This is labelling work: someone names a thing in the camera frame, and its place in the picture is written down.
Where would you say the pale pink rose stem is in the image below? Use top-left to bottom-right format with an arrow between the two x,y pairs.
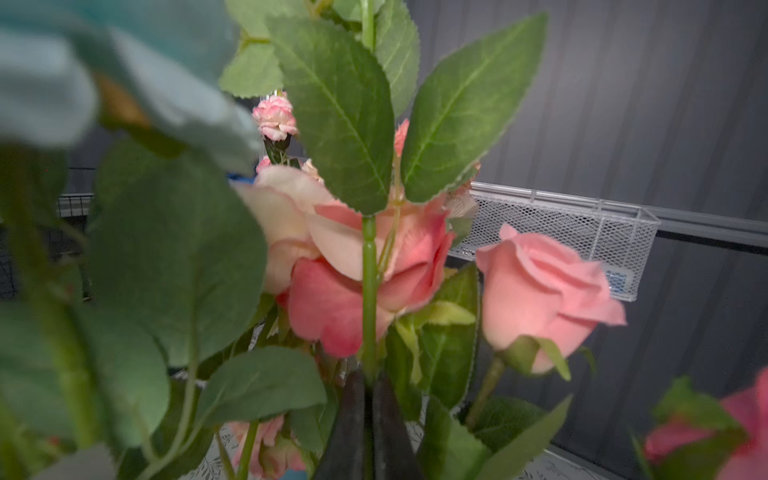
465,224 -> 626,429

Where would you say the small pink rose spray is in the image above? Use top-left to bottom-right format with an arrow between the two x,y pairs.
232,94 -> 332,479

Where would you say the magenta pink rose stem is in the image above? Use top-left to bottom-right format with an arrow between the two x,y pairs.
631,368 -> 767,479

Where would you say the pale blue hydrangea stem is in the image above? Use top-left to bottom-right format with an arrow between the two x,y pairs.
1,1 -> 327,479

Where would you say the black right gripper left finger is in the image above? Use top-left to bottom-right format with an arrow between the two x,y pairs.
313,370 -> 366,480

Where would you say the white wire mesh basket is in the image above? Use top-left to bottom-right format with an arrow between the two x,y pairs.
451,182 -> 661,302

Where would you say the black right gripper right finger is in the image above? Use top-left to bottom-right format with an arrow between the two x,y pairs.
371,373 -> 424,480

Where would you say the black wire wall basket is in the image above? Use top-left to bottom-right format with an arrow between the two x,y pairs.
1,158 -> 96,300

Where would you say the green leafy flower stem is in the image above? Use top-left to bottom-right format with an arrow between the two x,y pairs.
218,0 -> 550,385

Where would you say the large pink cream rose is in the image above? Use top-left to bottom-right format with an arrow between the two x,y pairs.
232,165 -> 474,358

